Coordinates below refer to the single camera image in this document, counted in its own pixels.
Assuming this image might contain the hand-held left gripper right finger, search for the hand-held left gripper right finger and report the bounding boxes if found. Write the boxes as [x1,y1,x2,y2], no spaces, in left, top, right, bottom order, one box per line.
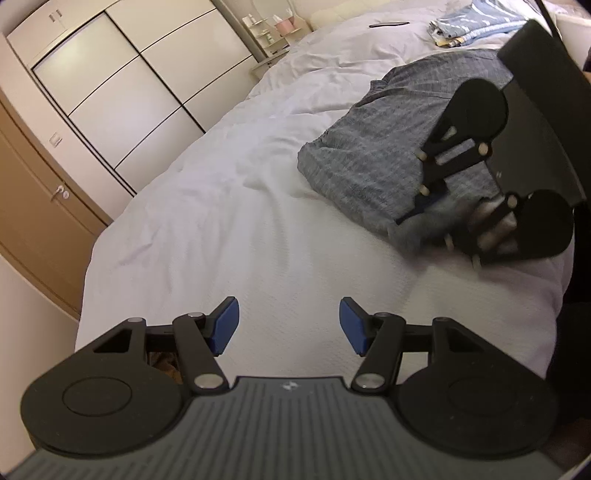
[339,298,467,394]

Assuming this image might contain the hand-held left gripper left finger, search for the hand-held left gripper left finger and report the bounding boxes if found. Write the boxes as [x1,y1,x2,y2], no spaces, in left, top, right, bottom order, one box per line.
[86,296,241,396]

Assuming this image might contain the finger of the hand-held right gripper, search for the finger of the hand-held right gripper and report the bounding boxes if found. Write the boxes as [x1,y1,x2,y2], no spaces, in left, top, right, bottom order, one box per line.
[396,115,492,225]
[443,193,524,270]

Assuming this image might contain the grey-blue checked shirt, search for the grey-blue checked shirt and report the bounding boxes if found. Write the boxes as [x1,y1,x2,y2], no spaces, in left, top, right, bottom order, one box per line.
[297,48,523,256]

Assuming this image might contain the blue striped folded clothes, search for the blue striped folded clothes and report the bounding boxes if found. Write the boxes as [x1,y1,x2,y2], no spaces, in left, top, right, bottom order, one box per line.
[426,0,546,47]

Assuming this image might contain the white bed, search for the white bed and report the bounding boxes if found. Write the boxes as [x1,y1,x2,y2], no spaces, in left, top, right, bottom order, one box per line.
[75,0,576,380]

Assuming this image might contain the white bedside shelf rack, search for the white bedside shelf rack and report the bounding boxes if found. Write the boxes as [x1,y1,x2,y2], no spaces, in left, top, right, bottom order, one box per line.
[244,14,296,63]

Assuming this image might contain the wooden door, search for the wooden door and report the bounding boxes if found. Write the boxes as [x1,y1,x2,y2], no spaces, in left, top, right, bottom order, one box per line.
[0,99,114,320]

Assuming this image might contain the white sliding wardrobe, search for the white sliding wardrobe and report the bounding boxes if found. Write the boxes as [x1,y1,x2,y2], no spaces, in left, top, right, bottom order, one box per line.
[2,0,257,198]

